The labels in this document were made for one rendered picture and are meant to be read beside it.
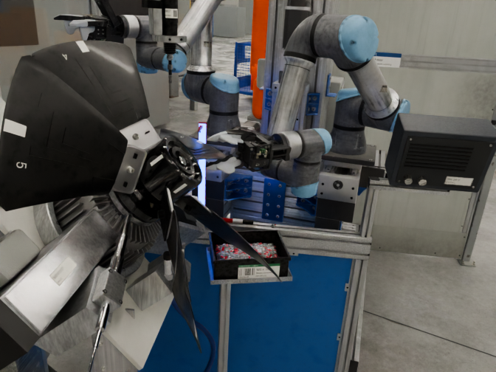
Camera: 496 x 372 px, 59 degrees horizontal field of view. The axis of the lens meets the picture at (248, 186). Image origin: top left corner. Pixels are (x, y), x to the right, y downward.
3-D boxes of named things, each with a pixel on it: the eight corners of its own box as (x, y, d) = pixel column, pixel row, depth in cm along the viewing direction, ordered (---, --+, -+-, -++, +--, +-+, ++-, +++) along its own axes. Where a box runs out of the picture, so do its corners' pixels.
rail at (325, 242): (99, 233, 148) (97, 212, 145) (103, 228, 152) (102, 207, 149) (368, 260, 141) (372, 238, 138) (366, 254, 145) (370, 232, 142)
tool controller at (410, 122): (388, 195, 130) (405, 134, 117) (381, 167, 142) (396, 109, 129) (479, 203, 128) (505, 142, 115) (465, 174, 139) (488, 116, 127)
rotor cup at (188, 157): (150, 234, 87) (199, 201, 83) (100, 178, 84) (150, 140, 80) (170, 204, 101) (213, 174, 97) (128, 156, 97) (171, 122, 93)
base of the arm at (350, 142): (328, 141, 175) (331, 116, 171) (367, 146, 171) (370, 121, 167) (323, 151, 161) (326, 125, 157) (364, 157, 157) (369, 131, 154)
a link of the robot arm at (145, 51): (150, 76, 152) (149, 43, 148) (132, 71, 159) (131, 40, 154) (168, 74, 157) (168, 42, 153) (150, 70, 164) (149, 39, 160)
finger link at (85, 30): (77, 43, 130) (97, 40, 138) (77, 22, 127) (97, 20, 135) (69, 40, 131) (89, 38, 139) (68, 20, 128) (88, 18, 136)
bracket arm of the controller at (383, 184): (368, 189, 133) (370, 179, 132) (367, 185, 135) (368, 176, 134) (449, 195, 131) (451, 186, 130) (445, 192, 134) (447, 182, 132)
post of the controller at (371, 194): (360, 237, 139) (370, 179, 131) (359, 232, 142) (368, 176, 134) (370, 238, 139) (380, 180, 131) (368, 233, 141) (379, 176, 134)
